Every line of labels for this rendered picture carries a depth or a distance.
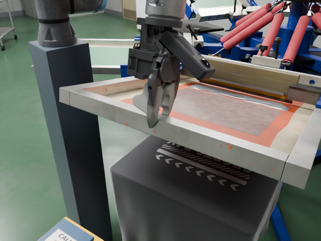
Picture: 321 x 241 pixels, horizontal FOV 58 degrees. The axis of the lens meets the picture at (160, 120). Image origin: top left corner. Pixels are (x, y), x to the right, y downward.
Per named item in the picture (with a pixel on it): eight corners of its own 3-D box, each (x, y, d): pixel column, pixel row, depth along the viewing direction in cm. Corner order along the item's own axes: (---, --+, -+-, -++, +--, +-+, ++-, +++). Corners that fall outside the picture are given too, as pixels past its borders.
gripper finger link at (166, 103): (152, 112, 68) (153, 74, 64) (174, 119, 65) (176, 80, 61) (144, 117, 66) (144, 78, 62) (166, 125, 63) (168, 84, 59)
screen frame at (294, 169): (304, 190, 47) (311, 169, 45) (58, 101, 74) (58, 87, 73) (331, 104, 111) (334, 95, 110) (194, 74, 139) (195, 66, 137)
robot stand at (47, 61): (71, 236, 180) (27, 41, 120) (97, 221, 190) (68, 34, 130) (86, 256, 168) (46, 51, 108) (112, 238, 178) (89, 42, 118)
